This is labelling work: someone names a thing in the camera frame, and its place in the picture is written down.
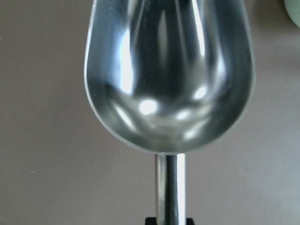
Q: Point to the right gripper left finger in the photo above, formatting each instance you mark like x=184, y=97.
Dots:
x=152, y=220

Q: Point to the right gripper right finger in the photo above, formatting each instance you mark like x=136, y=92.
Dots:
x=189, y=220

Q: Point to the steel ice scoop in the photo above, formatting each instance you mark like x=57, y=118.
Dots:
x=169, y=77

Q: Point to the mint green bowl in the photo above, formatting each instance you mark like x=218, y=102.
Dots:
x=293, y=10

